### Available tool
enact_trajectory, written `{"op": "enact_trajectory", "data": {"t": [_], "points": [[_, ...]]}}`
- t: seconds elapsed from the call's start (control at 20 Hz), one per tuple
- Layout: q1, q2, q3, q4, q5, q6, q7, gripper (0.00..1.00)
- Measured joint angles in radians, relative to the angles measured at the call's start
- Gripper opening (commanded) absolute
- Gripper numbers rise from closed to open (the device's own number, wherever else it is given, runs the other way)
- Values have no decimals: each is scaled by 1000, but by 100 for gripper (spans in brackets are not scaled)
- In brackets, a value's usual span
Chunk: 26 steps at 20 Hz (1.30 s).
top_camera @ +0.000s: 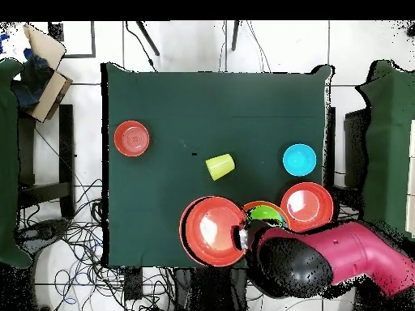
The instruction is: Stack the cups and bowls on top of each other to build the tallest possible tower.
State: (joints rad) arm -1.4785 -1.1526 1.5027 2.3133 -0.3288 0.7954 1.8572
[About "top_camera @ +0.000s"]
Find dark blue cloth bag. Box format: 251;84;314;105
11;48;56;111

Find green plastic bowl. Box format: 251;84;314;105
248;205;285;228

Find small cyan plastic bowl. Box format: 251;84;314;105
282;143;318;177

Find tangle of floor cables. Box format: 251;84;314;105
15;177;192;311

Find black stool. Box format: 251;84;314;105
17;103;77;221

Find green cloth covered side table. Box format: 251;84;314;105
353;59;415;242
0;58;33;270

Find large red plastic bowl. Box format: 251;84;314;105
280;181;335;233
178;195;250;268

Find white box stack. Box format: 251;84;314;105
404;119;415;239

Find yellow plastic cup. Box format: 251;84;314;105
204;152;237;182

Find cardboard box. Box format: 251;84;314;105
22;23;74;124

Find dark green tablecloth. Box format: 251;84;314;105
100;62;335;271

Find large orange plastic bowl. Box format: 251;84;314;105
242;200;292;229

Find black pedestal foot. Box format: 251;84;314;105
15;218;71;247

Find black tripod leg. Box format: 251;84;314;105
135;20;160;57
230;20;242;52

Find small orange-red plastic bowl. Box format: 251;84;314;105
113;120;151;158

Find black floor frame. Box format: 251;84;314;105
48;20;96;59

